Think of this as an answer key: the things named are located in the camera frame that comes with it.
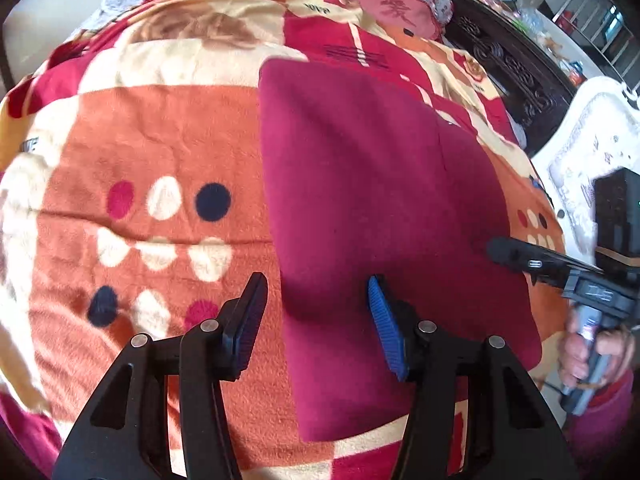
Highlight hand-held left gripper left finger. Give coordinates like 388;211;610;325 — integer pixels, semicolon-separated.
52;272;269;480

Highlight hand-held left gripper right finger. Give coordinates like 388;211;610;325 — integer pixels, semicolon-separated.
367;274;581;480

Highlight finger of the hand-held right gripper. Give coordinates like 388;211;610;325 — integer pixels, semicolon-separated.
486;236;603;287

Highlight maroon fleece garment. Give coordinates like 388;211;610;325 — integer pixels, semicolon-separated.
257;57;544;444

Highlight person's right forearm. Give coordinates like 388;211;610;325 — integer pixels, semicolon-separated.
562;371;639;467

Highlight person's right hand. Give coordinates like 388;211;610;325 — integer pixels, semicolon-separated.
556;327;633;392

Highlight white ornate chair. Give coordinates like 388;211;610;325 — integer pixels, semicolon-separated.
529;76;640;257

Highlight metal rack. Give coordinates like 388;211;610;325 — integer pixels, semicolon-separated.
544;0;637;67

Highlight printed fleece blanket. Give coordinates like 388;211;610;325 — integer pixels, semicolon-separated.
0;0;569;480

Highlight dark pink cloth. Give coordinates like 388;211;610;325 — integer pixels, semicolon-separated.
0;392;63;478

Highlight red embroidered pillow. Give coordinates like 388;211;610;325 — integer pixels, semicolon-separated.
346;0;445;42

